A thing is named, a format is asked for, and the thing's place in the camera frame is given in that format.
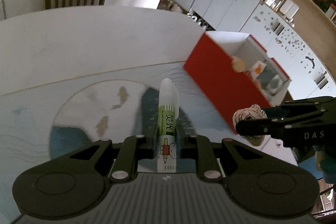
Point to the white grey wipes packet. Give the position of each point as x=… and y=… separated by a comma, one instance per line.
x=266, y=77

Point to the green white glue stick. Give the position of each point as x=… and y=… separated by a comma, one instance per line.
x=168, y=113

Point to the white wall cabinet unit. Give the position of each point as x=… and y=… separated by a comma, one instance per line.
x=298, y=34

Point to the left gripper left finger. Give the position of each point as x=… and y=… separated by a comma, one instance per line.
x=130, y=152

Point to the yellow plush toy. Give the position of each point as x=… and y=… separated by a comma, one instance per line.
x=238, y=65

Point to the striped cat face plush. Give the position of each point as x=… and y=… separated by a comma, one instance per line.
x=250, y=113

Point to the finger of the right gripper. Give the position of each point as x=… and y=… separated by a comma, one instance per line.
x=281, y=111
x=270, y=126

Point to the red cardboard shoe box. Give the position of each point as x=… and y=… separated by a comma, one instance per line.
x=209, y=65

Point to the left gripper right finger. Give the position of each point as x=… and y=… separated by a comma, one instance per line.
x=200, y=149

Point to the white shoe pair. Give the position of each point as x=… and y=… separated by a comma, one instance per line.
x=199, y=21

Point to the blue gloved left hand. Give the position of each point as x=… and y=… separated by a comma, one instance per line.
x=325, y=163

